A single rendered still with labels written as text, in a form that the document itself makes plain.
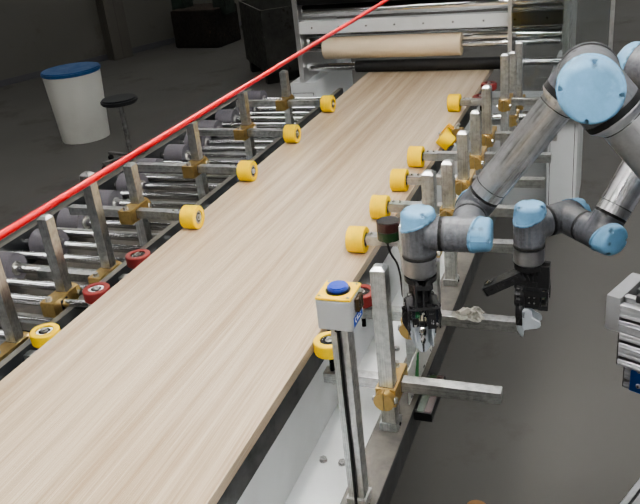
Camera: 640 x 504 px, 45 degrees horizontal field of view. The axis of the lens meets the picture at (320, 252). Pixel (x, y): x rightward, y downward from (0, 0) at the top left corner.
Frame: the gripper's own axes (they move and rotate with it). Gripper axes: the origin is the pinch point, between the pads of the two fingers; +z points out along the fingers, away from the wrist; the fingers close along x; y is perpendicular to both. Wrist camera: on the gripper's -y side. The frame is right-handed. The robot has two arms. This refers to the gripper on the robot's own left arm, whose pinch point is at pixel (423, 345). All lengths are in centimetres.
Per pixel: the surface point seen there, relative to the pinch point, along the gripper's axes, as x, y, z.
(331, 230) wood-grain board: -21, -75, 2
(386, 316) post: -8.1, 3.1, -10.4
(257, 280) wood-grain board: -42, -44, 2
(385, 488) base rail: -11.9, 21.0, 23.0
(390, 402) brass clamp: -8.8, 5.8, 11.2
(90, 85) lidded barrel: -233, -534, 42
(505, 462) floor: 33, -62, 92
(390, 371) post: -8.1, 3.1, 4.4
